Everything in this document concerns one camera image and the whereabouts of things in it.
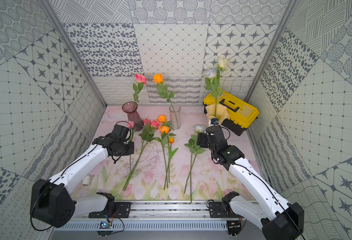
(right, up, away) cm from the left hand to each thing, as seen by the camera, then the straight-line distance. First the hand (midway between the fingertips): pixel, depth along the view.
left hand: (131, 146), depth 84 cm
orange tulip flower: (+22, +1, +14) cm, 26 cm away
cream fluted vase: (+55, +20, +9) cm, 59 cm away
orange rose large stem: (+17, +35, +7) cm, 40 cm away
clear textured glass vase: (+25, +19, +16) cm, 35 cm away
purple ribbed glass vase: (-4, +23, +12) cm, 26 cm away
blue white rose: (+38, -3, +12) cm, 40 cm away
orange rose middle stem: (+18, +9, +17) cm, 26 cm away
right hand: (+42, +6, -5) cm, 43 cm away
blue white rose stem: (+48, +38, +6) cm, 61 cm away
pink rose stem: (+5, +39, +4) cm, 39 cm away
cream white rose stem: (+50, +35, +6) cm, 62 cm away
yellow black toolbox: (+67, +19, +9) cm, 70 cm away
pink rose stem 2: (+5, +5, +18) cm, 20 cm away
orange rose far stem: (+15, +16, +24) cm, 33 cm away
